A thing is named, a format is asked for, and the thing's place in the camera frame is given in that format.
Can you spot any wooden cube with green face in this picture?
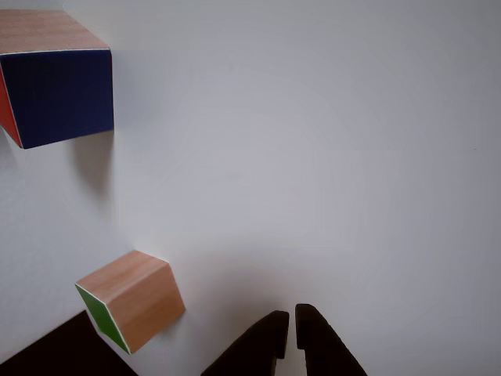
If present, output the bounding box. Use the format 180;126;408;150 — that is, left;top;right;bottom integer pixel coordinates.
74;250;186;356

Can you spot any wooden cube with red face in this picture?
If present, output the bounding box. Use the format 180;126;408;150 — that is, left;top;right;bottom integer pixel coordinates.
0;8;115;150

